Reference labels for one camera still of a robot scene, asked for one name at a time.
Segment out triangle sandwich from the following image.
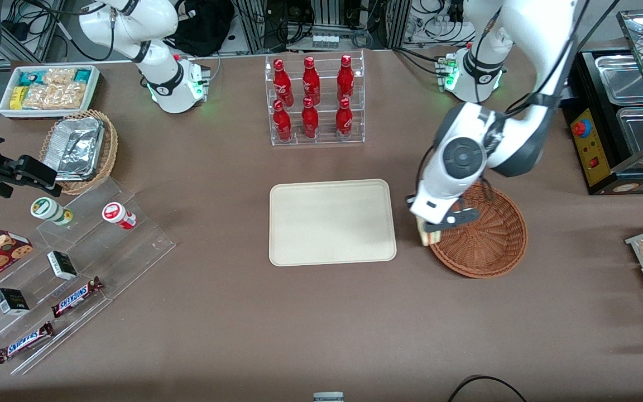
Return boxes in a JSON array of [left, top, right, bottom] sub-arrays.
[[419, 221, 443, 247]]

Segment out brown wicker basket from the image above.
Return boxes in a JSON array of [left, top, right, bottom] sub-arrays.
[[425, 181, 528, 279]]

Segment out light wicker basket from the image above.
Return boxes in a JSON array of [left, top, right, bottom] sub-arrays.
[[40, 109, 119, 196]]

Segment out cream plastic serving tray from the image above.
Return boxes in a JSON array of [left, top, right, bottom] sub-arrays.
[[269, 179, 397, 267]]

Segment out green white lid jar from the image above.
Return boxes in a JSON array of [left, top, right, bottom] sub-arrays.
[[30, 197, 74, 227]]

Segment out foil wrapped package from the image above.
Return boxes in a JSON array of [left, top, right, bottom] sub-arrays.
[[42, 116, 105, 182]]

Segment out white plastic snack bin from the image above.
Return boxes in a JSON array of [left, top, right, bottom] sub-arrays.
[[0, 65, 102, 119]]

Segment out clear bag rice crackers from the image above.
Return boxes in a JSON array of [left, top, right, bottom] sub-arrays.
[[42, 68, 76, 85], [23, 83, 86, 110]]

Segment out red lid small jar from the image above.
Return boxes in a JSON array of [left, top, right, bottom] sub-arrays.
[[102, 202, 137, 231]]

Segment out small black carton box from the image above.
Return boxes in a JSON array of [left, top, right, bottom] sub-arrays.
[[47, 251, 78, 281], [0, 288, 30, 316]]

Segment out red cola bottle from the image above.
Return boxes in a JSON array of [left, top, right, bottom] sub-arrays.
[[273, 99, 292, 142], [301, 97, 319, 139], [335, 98, 353, 139], [273, 59, 294, 108], [337, 55, 354, 102], [303, 56, 321, 106]]

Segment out clear acrylic bottle rack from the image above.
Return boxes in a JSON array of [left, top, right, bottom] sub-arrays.
[[265, 50, 366, 147]]

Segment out clear acrylic stepped shelf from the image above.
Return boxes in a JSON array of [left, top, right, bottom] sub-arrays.
[[0, 178, 176, 376]]

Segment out Snickers chocolate bar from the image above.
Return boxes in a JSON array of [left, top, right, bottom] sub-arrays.
[[0, 322, 55, 365], [51, 276, 104, 319]]

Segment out black food warmer machine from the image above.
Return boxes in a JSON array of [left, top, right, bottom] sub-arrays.
[[563, 47, 643, 196]]

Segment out black bag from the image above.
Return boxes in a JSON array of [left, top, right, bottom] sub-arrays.
[[168, 0, 236, 56]]

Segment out black cable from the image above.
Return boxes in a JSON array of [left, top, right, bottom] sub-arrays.
[[447, 375, 526, 402]]

